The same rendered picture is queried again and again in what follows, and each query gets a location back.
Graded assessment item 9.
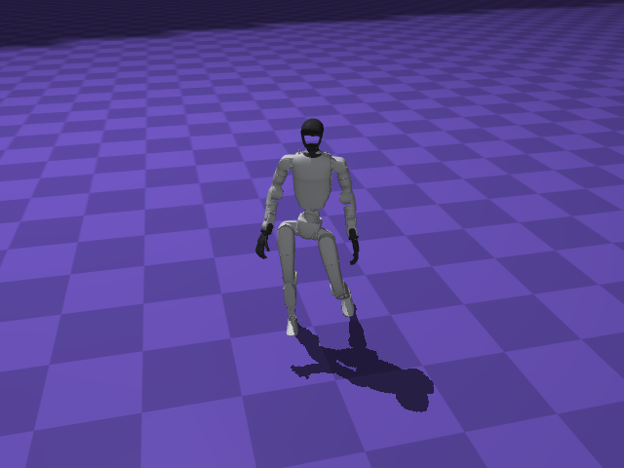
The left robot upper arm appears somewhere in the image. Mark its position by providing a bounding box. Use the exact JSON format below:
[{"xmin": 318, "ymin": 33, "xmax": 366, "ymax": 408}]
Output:
[{"xmin": 331, "ymin": 156, "xmax": 353, "ymax": 204}]

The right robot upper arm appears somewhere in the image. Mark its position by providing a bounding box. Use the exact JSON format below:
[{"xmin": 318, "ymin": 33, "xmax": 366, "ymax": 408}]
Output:
[{"xmin": 271, "ymin": 155, "xmax": 294, "ymax": 200}]

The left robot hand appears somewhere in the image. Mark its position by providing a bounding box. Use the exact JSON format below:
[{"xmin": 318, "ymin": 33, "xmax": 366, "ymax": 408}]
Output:
[{"xmin": 349, "ymin": 228, "xmax": 359, "ymax": 265}]

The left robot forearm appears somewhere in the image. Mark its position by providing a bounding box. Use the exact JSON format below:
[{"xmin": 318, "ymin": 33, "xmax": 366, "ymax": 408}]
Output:
[{"xmin": 343, "ymin": 192, "xmax": 358, "ymax": 237}]

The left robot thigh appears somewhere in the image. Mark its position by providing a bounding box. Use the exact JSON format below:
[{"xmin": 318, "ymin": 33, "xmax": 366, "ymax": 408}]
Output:
[{"xmin": 317, "ymin": 227, "xmax": 344, "ymax": 296}]

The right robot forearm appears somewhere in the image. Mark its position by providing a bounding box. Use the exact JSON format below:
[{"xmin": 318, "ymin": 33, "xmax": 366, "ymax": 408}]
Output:
[{"xmin": 262, "ymin": 187, "xmax": 278, "ymax": 231}]

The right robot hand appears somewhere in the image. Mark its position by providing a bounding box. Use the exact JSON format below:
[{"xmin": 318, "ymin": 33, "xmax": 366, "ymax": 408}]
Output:
[{"xmin": 255, "ymin": 223, "xmax": 273, "ymax": 259}]

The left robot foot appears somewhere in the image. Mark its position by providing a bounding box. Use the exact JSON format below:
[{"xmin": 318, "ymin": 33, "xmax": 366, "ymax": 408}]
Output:
[{"xmin": 341, "ymin": 288, "xmax": 354, "ymax": 317}]

